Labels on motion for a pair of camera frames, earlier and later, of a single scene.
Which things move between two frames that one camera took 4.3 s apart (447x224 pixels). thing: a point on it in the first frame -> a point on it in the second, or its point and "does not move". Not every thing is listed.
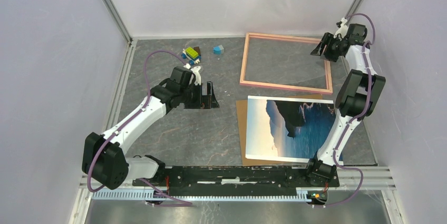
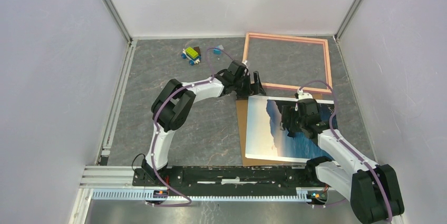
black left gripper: x=200 y=104 -> x=252 y=90
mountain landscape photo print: x=287 y=129 does not move
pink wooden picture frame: x=329 y=90 does not move
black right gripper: x=328 y=39 -> x=289 y=112
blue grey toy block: x=218 y=50 does not move
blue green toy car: x=191 y=55 does not move
